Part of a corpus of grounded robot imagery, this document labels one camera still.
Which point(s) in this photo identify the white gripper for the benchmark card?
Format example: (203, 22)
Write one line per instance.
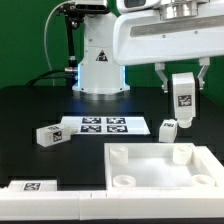
(142, 37)

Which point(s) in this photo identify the white square tabletop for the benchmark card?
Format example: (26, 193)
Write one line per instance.
(160, 166)

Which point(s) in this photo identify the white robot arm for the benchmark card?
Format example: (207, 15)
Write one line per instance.
(99, 72)

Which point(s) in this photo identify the white obstacle fence front bar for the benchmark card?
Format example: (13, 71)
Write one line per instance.
(71, 205)

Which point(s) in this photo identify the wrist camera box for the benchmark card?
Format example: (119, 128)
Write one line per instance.
(125, 6)

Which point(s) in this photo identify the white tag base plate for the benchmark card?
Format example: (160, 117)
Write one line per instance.
(108, 125)

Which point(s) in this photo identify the black camera stand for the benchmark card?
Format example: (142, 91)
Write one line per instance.
(73, 19)

